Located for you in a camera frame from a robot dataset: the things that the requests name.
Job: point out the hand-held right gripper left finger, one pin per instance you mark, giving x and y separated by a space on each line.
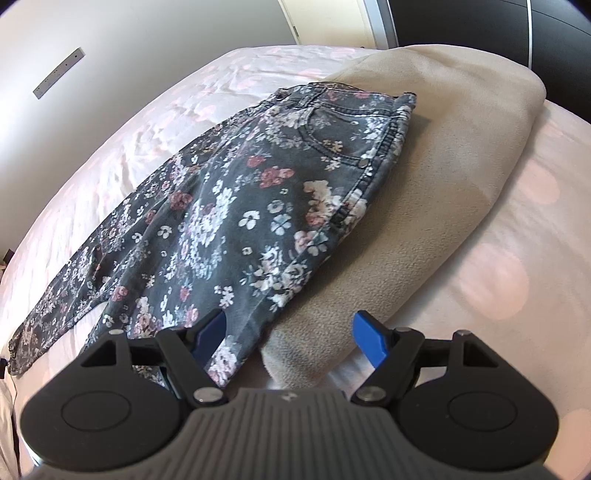
210 334

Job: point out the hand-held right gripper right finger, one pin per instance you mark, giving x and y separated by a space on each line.
369 337

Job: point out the cream door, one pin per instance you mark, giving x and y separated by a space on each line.
323 18

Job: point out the pink polka dot bed sheet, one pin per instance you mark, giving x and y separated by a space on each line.
508 277

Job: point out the black glossy wardrobe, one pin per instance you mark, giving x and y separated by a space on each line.
461 23

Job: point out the dark floral pants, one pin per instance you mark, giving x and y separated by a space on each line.
240 207

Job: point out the pale fleece sweatshirt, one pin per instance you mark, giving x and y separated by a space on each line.
438 161

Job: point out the grey wall switch panel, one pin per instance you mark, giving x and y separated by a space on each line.
60 71

